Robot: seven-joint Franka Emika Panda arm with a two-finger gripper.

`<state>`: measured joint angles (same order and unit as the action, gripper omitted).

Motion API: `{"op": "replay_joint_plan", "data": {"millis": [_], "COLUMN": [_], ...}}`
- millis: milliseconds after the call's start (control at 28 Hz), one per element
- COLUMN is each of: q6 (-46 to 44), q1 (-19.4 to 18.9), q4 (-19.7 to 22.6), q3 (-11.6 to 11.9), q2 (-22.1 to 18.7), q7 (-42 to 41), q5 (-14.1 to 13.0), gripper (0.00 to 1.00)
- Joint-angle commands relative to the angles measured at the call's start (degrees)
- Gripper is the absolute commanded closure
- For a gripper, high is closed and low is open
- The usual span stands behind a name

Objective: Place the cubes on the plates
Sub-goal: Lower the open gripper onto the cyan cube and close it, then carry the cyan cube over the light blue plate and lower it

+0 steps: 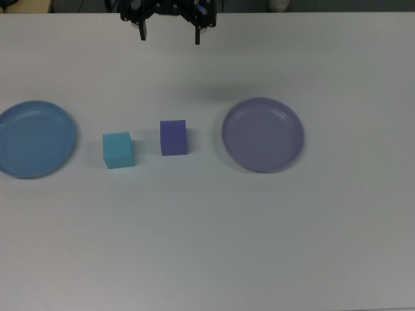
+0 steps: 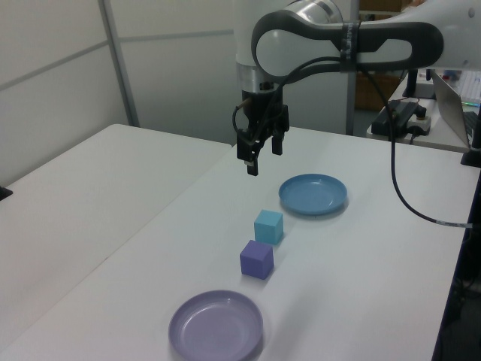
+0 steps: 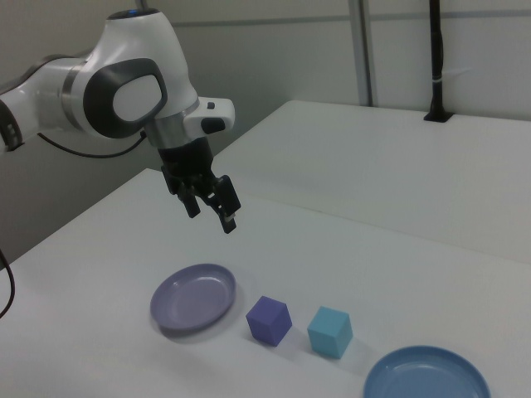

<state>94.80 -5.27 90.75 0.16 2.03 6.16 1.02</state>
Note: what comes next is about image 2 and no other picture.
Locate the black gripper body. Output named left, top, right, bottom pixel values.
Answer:
left=237, top=89, right=290, bottom=141

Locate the light blue cube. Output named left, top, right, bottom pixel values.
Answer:
left=253, top=209, right=285, bottom=246

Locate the purple cube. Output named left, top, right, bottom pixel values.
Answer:
left=239, top=239, right=274, bottom=281

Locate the blue plate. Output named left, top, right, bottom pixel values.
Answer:
left=278, top=173, right=349, bottom=217

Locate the cardboard box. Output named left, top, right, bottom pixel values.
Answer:
left=354, top=71, right=401, bottom=111

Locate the black power box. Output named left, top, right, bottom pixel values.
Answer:
left=371, top=99, right=419, bottom=136

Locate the white emergency stop button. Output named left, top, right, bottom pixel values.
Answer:
left=407, top=106, right=431, bottom=137

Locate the purple plate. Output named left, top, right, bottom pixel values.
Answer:
left=168, top=289, right=265, bottom=360

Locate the grey laptop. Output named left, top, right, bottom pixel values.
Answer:
left=429, top=68, right=481, bottom=149

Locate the dark grey arm strap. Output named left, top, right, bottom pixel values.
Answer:
left=339, top=20, right=362, bottom=73

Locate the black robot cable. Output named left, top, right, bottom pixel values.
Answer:
left=231, top=56, right=473, bottom=229

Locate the grey partition post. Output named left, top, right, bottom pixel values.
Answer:
left=98, top=0, right=141, bottom=128

